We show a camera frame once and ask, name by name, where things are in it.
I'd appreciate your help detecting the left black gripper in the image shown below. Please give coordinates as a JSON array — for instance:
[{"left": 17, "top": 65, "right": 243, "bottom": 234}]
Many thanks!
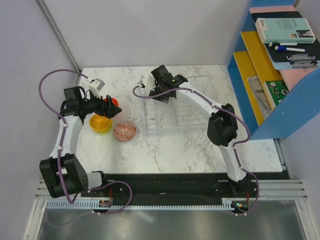
[{"left": 79, "top": 90, "right": 121, "bottom": 119}]

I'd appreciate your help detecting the red patterned glass bowl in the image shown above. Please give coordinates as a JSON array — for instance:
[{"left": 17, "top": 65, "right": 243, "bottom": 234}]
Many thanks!
[{"left": 113, "top": 120, "right": 137, "bottom": 142}]

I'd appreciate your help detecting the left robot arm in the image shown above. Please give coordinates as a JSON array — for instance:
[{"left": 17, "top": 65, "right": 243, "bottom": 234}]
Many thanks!
[{"left": 39, "top": 86, "right": 122, "bottom": 198}]

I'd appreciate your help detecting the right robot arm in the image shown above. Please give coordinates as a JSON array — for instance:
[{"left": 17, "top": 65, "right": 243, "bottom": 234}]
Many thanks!
[{"left": 149, "top": 65, "right": 247, "bottom": 197}]

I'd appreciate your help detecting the clear plastic dish rack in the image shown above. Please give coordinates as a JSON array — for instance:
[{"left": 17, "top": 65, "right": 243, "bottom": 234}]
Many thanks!
[{"left": 135, "top": 75, "right": 215, "bottom": 135}]

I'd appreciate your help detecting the red plastic bowl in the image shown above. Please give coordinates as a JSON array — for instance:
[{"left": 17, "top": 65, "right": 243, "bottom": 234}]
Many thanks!
[{"left": 103, "top": 97, "right": 119, "bottom": 107}]

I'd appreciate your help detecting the yellow plastic bowl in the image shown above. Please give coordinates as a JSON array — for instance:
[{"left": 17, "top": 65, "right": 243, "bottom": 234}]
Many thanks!
[{"left": 89, "top": 114, "right": 113, "bottom": 128}]

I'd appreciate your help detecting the green plastic bowl underneath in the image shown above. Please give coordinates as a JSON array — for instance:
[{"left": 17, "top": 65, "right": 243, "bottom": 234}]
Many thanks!
[{"left": 91, "top": 124, "right": 112, "bottom": 134}]

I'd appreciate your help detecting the clear bag with spiral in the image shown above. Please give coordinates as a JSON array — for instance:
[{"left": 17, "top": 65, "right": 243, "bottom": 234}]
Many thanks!
[{"left": 247, "top": 76, "right": 272, "bottom": 120}]

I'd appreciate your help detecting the blue wooden shelf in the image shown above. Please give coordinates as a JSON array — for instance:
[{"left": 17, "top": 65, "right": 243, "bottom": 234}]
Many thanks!
[{"left": 227, "top": 0, "right": 320, "bottom": 140}]

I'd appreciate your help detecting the green circuit board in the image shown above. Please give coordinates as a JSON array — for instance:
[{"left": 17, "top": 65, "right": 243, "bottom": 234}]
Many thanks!
[{"left": 263, "top": 80, "right": 289, "bottom": 110}]

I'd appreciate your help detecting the black clipboard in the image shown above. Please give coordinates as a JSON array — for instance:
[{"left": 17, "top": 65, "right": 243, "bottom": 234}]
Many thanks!
[{"left": 251, "top": 11, "right": 320, "bottom": 67}]

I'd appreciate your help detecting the white marker black cap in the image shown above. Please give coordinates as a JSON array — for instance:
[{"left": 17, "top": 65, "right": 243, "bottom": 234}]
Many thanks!
[{"left": 268, "top": 42, "right": 298, "bottom": 47}]

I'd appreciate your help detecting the white marker blue cap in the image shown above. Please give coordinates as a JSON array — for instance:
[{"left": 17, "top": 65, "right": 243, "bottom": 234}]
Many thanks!
[{"left": 274, "top": 46, "right": 306, "bottom": 53}]

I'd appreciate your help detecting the light green book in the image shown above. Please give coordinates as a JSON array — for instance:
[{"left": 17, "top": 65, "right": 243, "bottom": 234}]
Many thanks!
[{"left": 255, "top": 18, "right": 316, "bottom": 44}]

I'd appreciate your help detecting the lower grey binder clip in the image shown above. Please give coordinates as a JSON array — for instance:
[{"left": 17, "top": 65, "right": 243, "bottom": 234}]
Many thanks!
[{"left": 289, "top": 60, "right": 318, "bottom": 69}]

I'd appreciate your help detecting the grey binder clip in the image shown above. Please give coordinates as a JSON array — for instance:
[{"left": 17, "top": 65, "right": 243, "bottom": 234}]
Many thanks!
[
  {"left": 286, "top": 53, "right": 316, "bottom": 62},
  {"left": 289, "top": 60, "right": 318, "bottom": 69}
]

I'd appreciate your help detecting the upper grey binder clip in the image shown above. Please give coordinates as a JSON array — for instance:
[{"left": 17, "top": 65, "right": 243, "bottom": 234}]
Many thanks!
[{"left": 286, "top": 53, "right": 316, "bottom": 62}]

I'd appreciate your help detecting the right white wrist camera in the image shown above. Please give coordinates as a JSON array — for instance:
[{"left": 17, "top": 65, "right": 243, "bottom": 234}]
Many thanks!
[{"left": 139, "top": 74, "right": 156, "bottom": 91}]

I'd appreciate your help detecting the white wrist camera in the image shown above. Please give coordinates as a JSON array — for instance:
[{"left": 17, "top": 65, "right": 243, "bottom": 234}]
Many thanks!
[
  {"left": 89, "top": 78, "right": 105, "bottom": 98},
  {"left": 139, "top": 74, "right": 156, "bottom": 91}
]

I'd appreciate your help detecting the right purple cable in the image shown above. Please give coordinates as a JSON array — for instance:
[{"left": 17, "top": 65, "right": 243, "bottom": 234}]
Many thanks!
[{"left": 132, "top": 84, "right": 260, "bottom": 217}]

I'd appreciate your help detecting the purple cable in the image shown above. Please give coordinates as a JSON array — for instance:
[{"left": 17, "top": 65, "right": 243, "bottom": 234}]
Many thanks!
[
  {"left": 39, "top": 69, "right": 133, "bottom": 227},
  {"left": 132, "top": 84, "right": 260, "bottom": 217}
]

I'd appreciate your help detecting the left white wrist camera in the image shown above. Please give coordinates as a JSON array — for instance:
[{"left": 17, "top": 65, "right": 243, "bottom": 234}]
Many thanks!
[{"left": 89, "top": 78, "right": 105, "bottom": 98}]

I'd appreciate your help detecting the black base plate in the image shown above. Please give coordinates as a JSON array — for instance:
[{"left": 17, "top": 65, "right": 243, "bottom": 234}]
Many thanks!
[{"left": 80, "top": 172, "right": 261, "bottom": 208}]

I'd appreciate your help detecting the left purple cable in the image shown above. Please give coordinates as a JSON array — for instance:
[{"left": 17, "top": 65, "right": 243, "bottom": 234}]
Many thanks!
[{"left": 39, "top": 69, "right": 133, "bottom": 227}]

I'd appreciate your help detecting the white slotted cable duct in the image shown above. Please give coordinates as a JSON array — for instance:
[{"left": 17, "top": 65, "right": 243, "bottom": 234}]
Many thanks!
[{"left": 45, "top": 199, "right": 235, "bottom": 211}]

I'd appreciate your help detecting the aluminium frame rail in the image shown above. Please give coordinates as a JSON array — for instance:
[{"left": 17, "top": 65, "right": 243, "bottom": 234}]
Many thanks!
[{"left": 34, "top": 178, "right": 309, "bottom": 200}]

